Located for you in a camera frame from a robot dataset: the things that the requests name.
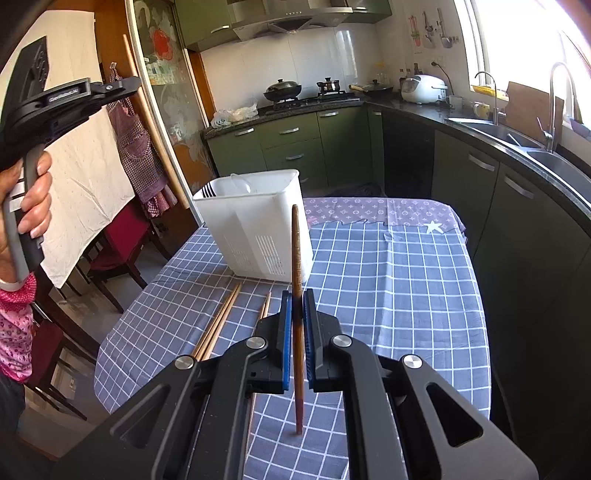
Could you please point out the blue checked tablecloth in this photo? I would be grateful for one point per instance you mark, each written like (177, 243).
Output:
(392, 300)

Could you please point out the black wok with lid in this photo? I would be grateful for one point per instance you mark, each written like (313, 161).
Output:
(282, 90)

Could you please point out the dark brown chopstick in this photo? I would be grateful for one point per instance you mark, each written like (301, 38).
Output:
(297, 258)

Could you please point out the green drawer cabinet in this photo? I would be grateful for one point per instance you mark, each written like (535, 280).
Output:
(291, 152)

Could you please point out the kitchen window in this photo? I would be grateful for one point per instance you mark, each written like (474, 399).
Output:
(521, 41)

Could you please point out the purple checked apron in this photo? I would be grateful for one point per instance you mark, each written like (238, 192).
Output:
(138, 152)

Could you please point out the steel range hood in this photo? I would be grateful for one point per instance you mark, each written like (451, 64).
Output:
(286, 18)

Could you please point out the dark green door cabinet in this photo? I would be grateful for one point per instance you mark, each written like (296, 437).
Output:
(508, 230)

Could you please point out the yellow cloth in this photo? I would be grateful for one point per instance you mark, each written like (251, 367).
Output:
(487, 91)

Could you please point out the steel kitchen sink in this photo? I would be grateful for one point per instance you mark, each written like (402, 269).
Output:
(489, 131)

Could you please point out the white plastic bag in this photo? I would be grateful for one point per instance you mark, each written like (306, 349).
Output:
(231, 116)

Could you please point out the dark floor mat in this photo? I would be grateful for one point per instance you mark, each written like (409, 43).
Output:
(355, 189)

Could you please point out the black frying pan with lid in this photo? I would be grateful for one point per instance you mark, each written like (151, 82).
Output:
(376, 87)

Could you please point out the person's left forearm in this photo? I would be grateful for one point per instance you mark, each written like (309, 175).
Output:
(14, 332)

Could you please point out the purple patterned tablecloth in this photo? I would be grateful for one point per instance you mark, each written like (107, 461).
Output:
(369, 210)

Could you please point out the long wooden pole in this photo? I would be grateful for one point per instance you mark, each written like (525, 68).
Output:
(158, 138)

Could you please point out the black gas stove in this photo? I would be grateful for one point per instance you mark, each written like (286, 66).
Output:
(318, 99)

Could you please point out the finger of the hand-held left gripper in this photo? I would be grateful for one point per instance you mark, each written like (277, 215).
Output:
(117, 90)

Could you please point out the person's left hand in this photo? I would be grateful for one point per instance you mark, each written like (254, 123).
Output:
(39, 194)

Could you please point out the black kitchen countertop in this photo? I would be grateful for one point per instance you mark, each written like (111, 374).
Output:
(415, 110)

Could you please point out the dark wooden furniture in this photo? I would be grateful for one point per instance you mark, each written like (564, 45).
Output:
(46, 350)

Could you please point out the floral glass sliding door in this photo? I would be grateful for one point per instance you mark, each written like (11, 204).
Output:
(180, 92)

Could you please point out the white rice cooker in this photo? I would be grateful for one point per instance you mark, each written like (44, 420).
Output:
(422, 87)

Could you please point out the white hanging cloth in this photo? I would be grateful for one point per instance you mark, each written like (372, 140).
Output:
(83, 161)

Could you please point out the condiment bottles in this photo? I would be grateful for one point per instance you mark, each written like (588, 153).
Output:
(408, 71)

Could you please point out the small dark pot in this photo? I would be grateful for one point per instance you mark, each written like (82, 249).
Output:
(328, 85)

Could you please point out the red upholstered chair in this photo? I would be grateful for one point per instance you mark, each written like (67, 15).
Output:
(122, 230)

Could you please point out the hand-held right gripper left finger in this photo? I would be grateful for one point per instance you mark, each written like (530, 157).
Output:
(287, 344)

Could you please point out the wooden cutting board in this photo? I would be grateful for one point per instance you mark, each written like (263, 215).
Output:
(526, 110)

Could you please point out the hanging kitchen utensils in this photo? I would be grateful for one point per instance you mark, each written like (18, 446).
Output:
(429, 32)

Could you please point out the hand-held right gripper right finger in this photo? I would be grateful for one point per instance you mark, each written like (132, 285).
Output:
(308, 344)

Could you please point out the small chrome faucet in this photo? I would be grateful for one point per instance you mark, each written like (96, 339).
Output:
(496, 106)

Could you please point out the yellow mug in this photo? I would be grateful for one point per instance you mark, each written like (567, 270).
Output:
(481, 110)

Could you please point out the tall chrome faucet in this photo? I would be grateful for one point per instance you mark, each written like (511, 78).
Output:
(552, 120)

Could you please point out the green wall cabinets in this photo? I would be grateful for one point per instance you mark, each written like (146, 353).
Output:
(203, 23)

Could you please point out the white plastic utensil holder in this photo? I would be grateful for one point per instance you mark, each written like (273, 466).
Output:
(258, 221)

